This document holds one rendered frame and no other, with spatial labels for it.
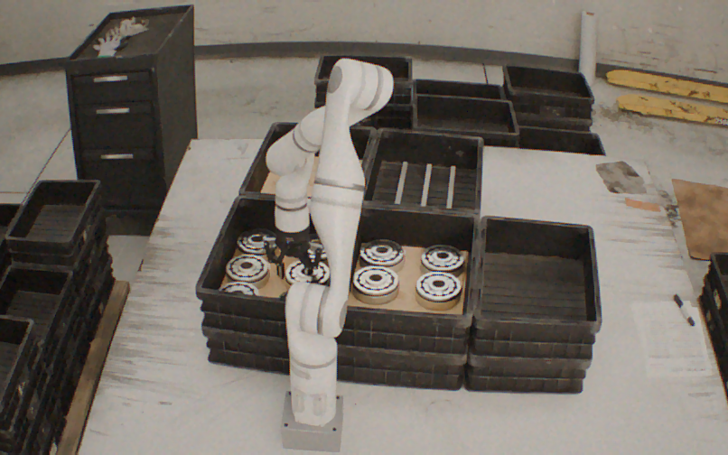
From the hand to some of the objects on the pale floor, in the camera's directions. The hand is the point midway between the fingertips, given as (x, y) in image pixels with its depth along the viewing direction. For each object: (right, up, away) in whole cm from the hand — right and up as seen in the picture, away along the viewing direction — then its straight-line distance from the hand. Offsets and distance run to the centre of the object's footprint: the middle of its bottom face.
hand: (294, 273), depth 209 cm
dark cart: (-85, +21, +182) cm, 202 cm away
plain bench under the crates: (+32, -65, +57) cm, 92 cm away
